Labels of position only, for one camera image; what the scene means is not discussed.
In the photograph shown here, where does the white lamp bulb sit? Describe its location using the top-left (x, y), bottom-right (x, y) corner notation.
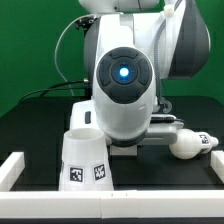
top-left (169, 129), bottom-right (219, 160)

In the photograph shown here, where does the white lamp base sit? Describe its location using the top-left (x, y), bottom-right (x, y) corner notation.
top-left (110, 146), bottom-right (137, 156)

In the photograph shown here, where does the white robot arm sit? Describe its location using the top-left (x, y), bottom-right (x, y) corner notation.
top-left (78, 0), bottom-right (210, 147)

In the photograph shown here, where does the white lamp shade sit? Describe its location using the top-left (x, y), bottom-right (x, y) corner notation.
top-left (59, 128), bottom-right (113, 191)

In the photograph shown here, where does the white front fence bar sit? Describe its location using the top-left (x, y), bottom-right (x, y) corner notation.
top-left (0, 190), bottom-right (224, 219)

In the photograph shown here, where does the white fence bar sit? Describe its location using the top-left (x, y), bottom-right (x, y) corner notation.
top-left (0, 190), bottom-right (224, 219)
top-left (211, 150), bottom-right (224, 183)
top-left (0, 152), bottom-right (25, 192)

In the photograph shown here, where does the white right fence bar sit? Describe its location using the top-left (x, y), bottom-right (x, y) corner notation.
top-left (211, 150), bottom-right (224, 183)

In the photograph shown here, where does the white left fence bar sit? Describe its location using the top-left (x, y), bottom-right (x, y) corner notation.
top-left (0, 152), bottom-right (25, 192)

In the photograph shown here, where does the black cable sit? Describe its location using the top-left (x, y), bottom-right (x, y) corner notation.
top-left (18, 79), bottom-right (90, 104)

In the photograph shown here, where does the grey camera cable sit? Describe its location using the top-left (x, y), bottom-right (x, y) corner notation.
top-left (53, 14), bottom-right (88, 98)

